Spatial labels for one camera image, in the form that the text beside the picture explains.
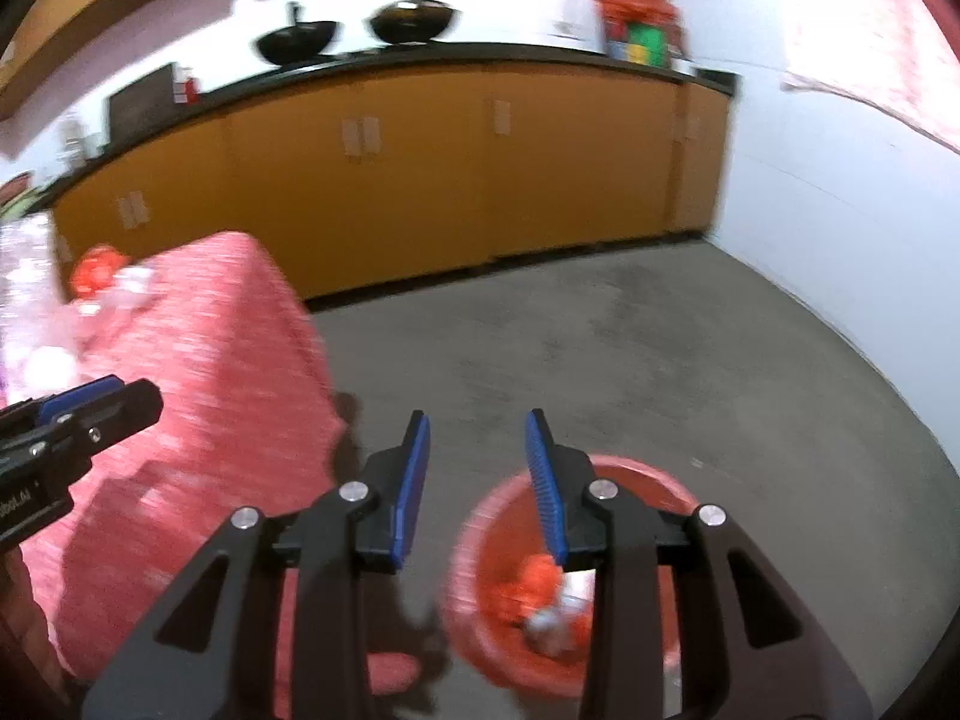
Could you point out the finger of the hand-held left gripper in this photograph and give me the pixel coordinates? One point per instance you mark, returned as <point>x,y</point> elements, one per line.
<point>75,399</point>
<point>124,412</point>

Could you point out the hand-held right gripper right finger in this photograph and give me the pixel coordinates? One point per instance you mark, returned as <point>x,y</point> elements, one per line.
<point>544,487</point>

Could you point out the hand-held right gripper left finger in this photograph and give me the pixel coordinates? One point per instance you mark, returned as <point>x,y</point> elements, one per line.
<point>411,495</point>

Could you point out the white paper ball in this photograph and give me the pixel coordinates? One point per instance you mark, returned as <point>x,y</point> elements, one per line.
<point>46,371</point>

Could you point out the red plastic bin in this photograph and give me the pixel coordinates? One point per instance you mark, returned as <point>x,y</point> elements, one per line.
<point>660,487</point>

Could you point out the clear plastic wrap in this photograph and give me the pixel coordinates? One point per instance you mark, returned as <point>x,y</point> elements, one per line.
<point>135,289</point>

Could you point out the red wrapper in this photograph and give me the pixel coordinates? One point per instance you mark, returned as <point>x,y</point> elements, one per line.
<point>94,274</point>
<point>532,577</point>

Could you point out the large clear plastic bag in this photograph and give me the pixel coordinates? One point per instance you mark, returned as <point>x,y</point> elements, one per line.
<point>26,277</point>

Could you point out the person's left forearm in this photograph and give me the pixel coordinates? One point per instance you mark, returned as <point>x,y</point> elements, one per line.
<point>22,615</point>

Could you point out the red floral tablecloth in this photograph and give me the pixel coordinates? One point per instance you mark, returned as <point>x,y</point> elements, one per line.
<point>225,360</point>

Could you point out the silver crumpled wrapper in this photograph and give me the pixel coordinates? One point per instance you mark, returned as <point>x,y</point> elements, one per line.
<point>551,626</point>

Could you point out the red plastic basin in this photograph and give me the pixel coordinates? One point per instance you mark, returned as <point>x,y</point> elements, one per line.
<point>15,184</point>

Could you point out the clear bag with jar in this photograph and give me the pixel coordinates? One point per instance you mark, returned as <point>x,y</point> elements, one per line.
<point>79,139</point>

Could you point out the dark brown cutting board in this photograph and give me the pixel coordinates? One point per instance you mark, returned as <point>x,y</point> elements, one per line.
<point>142,109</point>

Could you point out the orange lower kitchen cabinets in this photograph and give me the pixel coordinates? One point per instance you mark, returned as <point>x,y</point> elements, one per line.
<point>420,180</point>

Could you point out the small red bottle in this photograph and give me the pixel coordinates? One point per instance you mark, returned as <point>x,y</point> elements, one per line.
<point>187,86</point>

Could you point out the black kitchen countertop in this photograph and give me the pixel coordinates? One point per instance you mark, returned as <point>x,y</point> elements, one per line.
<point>450,54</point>

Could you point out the green package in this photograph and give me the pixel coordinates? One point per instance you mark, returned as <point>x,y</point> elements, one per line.
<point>641,43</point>

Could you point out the black wok with lid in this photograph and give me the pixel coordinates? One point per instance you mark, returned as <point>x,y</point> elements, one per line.
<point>412,19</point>

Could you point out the red plastic bag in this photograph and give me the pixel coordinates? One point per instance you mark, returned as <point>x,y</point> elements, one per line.
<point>637,9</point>

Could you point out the pink floral window curtain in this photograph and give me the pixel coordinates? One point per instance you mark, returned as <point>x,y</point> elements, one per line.
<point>877,30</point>

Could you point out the orange upper wall cabinet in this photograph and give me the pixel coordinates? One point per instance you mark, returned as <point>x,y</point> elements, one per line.
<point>112,7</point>

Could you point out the white wall socket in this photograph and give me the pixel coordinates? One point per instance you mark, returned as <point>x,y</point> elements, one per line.
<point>571,19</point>

